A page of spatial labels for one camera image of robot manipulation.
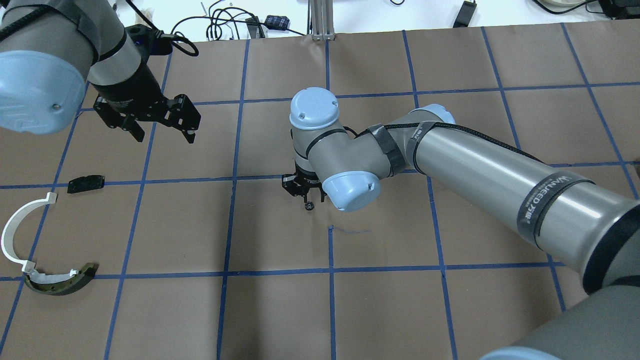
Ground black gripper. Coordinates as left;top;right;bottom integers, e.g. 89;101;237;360
281;170;327;203

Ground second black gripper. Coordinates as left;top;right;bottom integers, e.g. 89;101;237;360
93;94;202;144

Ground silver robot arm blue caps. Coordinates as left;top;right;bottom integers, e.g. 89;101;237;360
283;87;640;360

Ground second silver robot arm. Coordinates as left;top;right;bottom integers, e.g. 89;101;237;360
0;0;201;144

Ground small black plastic part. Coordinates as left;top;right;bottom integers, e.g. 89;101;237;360
66;174;105;194

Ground olive curved brake shoe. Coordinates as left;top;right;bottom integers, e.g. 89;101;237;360
23;262;99;296

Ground black power adapter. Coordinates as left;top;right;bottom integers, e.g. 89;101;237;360
452;0;477;28

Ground aluminium frame post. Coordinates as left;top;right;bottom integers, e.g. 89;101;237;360
308;0;336;41

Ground white curved half ring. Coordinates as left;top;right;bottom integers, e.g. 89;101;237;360
1;192;58;274

